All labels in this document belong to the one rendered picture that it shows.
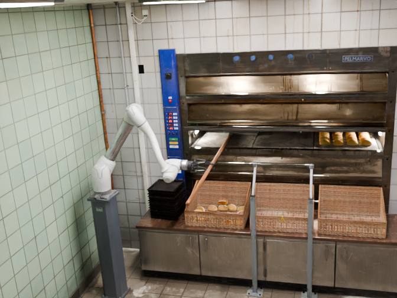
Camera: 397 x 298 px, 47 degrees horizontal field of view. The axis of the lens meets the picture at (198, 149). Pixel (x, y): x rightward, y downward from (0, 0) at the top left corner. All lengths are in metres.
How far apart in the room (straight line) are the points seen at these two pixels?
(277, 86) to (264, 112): 0.27
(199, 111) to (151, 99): 0.49
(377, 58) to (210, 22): 1.48
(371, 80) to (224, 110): 1.33
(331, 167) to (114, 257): 2.14
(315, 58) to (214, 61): 0.90
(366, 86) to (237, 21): 1.26
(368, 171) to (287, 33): 1.44
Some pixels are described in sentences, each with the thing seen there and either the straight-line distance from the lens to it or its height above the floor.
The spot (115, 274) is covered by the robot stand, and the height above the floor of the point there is 0.27.
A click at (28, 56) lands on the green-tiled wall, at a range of 3.76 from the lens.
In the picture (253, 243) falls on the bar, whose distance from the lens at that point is 4.12.
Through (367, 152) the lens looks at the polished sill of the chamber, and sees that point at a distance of 4.39.
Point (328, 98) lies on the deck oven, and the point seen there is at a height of 1.67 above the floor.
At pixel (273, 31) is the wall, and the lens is 4.18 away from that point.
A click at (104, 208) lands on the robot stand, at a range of 4.02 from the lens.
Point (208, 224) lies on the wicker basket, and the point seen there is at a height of 0.61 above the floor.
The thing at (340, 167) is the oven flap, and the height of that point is 1.02.
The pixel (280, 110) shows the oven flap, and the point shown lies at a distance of 4.29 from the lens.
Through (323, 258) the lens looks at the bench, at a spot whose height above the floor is 0.38.
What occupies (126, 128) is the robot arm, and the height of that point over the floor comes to 1.53.
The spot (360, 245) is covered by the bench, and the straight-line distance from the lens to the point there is 4.14.
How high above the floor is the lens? 2.51
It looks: 17 degrees down
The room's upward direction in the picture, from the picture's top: 4 degrees counter-clockwise
